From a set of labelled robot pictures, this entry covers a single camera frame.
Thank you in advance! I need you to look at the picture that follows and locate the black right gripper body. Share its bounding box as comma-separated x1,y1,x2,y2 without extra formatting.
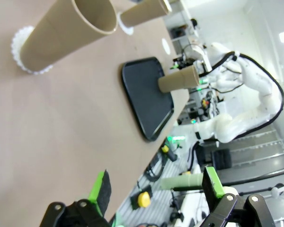
177,56,196,69

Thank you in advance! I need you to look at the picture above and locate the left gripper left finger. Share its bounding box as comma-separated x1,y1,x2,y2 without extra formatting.
39,169,112,227

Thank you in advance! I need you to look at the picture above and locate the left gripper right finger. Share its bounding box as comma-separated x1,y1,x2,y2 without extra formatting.
202,166,276,227

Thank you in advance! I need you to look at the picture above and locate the tall brown cup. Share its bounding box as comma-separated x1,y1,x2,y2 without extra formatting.
120,0,173,29
157,65,201,94
20,0,118,72

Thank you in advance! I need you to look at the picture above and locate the white lace paper coaster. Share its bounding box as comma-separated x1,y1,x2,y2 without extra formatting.
11,26,54,76

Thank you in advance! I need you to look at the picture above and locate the black ribbed box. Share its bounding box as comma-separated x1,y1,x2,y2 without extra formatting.
211,149,232,170

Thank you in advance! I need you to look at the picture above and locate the pale green foam roll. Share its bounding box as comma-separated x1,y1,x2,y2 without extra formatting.
160,173,204,191

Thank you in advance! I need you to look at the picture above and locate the black plastic tray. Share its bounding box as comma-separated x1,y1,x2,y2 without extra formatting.
121,56,175,142

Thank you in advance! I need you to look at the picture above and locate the black arm cable sleeve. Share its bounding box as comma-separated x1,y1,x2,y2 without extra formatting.
212,51,284,144

